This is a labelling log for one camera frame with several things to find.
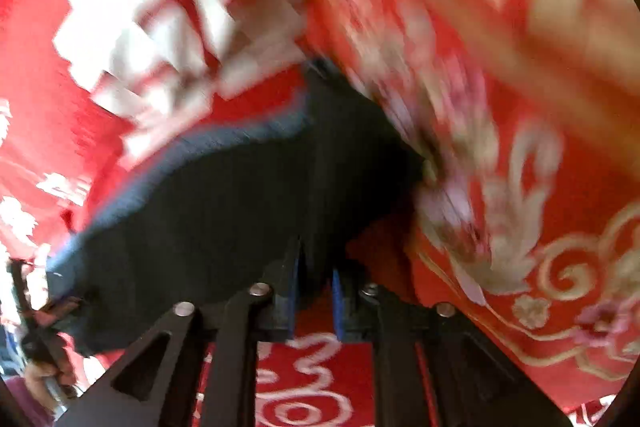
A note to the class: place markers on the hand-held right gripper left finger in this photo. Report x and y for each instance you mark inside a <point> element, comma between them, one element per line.
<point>292,292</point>

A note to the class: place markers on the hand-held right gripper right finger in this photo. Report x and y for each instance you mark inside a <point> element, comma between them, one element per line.
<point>339,307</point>

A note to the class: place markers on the black boxer shorts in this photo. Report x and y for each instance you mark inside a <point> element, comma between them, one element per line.
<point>225,207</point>

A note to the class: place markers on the person's left hand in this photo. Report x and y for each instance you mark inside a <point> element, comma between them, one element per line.
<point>42,384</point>

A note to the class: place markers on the red printed blanket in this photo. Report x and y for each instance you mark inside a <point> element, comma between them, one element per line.
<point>50,82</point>

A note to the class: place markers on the red embroidered pillow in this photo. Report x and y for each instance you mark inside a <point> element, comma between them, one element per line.
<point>575,157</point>

